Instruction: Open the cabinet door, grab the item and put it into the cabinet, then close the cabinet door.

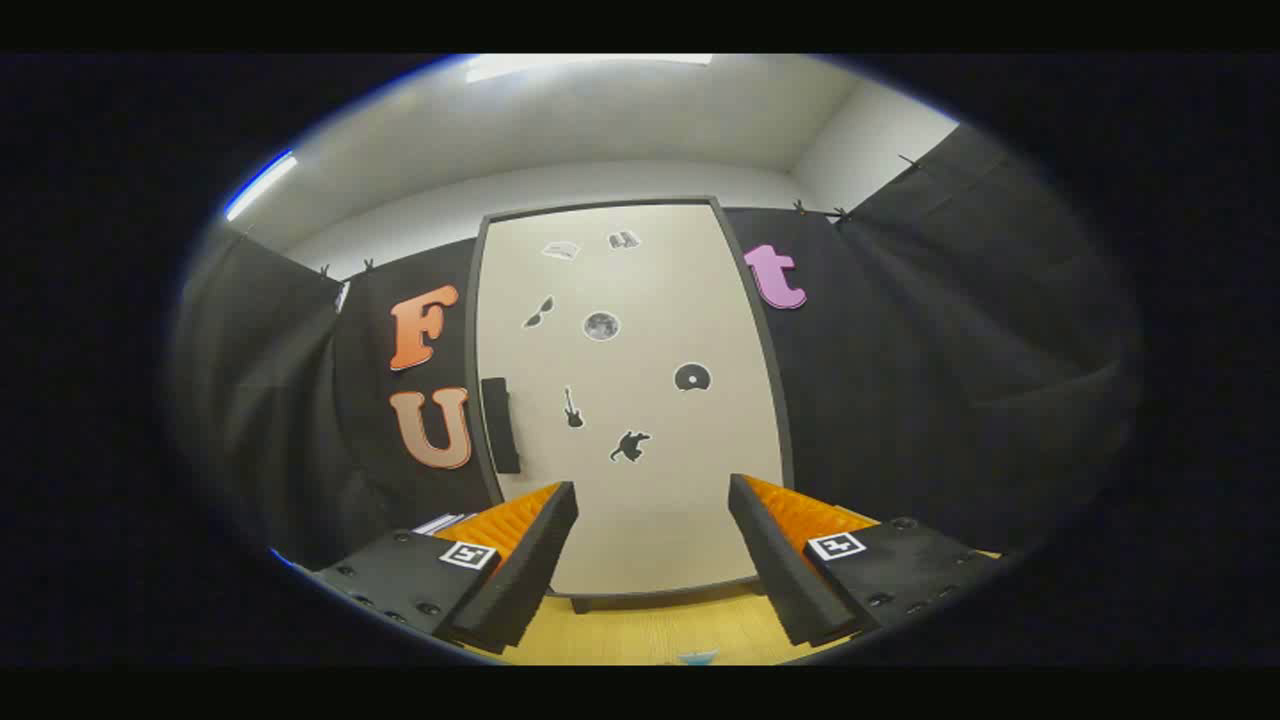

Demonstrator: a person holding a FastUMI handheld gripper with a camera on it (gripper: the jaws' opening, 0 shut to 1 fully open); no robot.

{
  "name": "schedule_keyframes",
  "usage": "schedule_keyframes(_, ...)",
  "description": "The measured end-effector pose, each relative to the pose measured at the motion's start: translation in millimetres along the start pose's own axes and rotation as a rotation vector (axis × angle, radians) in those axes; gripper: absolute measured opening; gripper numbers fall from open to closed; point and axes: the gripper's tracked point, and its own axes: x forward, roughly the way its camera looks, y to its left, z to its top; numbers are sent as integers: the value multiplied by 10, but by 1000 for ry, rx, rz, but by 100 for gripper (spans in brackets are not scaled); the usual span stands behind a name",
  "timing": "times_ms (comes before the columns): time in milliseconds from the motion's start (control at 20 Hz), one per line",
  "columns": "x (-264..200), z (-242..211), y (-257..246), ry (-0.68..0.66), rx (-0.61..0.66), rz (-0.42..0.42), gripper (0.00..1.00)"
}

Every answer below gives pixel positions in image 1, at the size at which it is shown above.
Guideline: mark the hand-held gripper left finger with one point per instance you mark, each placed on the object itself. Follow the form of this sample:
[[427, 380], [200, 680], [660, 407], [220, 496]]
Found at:
[[530, 570]]

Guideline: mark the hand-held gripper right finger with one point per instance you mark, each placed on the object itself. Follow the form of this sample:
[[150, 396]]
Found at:
[[775, 560]]

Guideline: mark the beige cabinet door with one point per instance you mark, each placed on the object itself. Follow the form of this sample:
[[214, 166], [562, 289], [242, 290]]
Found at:
[[650, 480]]

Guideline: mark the white book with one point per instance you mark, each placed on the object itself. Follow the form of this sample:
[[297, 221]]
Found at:
[[440, 523]]

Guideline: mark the grey cabinet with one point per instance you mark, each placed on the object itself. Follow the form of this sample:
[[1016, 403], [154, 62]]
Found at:
[[650, 598]]

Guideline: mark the black backdrop cloth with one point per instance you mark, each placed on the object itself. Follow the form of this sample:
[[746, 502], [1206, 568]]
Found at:
[[900, 400]]

